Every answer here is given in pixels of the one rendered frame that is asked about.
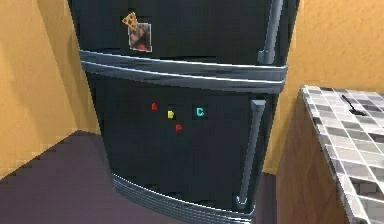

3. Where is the black fridge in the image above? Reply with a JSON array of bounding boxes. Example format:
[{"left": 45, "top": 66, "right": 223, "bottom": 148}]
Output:
[{"left": 67, "top": 0, "right": 301, "bottom": 224}]

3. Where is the photo on fridge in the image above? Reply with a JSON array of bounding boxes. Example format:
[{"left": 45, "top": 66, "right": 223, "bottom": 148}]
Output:
[{"left": 128, "top": 22, "right": 153, "bottom": 53}]

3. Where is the pizza slice magnet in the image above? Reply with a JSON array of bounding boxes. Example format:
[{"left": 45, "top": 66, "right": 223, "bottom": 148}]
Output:
[{"left": 121, "top": 11, "right": 139, "bottom": 32}]

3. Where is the wooden counter with tiled top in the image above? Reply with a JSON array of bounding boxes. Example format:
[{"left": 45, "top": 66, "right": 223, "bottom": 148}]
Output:
[{"left": 276, "top": 85, "right": 384, "bottom": 224}]

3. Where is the black utensil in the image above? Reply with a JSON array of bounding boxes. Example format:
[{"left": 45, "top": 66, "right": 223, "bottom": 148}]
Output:
[{"left": 341, "top": 94, "right": 368, "bottom": 117}]

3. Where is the grey fridge handle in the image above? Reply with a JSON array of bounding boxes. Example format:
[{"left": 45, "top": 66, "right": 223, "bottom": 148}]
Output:
[
  {"left": 235, "top": 99, "right": 267, "bottom": 211},
  {"left": 257, "top": 0, "right": 285, "bottom": 66}
]

